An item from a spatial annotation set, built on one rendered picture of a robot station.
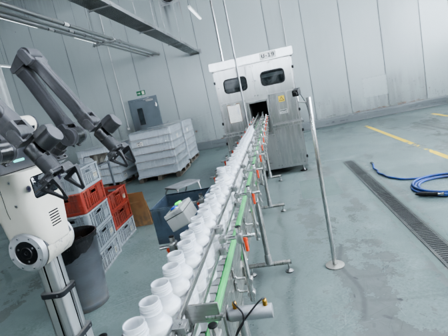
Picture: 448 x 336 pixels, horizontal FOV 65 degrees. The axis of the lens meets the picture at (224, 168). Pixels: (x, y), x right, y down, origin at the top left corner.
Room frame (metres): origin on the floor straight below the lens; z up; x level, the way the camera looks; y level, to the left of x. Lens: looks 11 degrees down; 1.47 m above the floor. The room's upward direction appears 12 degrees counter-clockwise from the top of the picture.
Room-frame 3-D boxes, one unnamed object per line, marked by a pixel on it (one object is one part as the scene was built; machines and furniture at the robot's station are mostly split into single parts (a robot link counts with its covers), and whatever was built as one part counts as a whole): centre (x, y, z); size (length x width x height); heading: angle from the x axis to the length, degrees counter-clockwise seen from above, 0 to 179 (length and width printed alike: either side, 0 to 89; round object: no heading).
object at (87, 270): (2.88, 1.40, 0.32); 0.45 x 0.45 x 0.64
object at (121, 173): (8.93, 2.76, 0.50); 1.23 x 1.05 x 1.00; 168
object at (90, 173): (3.70, 1.60, 1.00); 0.61 x 0.41 x 0.22; 177
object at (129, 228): (4.41, 1.58, 0.11); 0.61 x 0.41 x 0.22; 173
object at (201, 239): (0.92, 0.11, 1.08); 0.06 x 0.06 x 0.17
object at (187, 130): (10.18, 1.23, 0.59); 1.25 x 1.03 x 1.17; 171
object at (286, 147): (6.82, -0.92, 1.05); 1.60 x 1.40 x 2.10; 170
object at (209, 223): (1.03, 0.09, 1.08); 0.06 x 0.06 x 0.17
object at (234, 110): (6.13, -0.38, 1.22); 0.23 x 0.03 x 0.32; 80
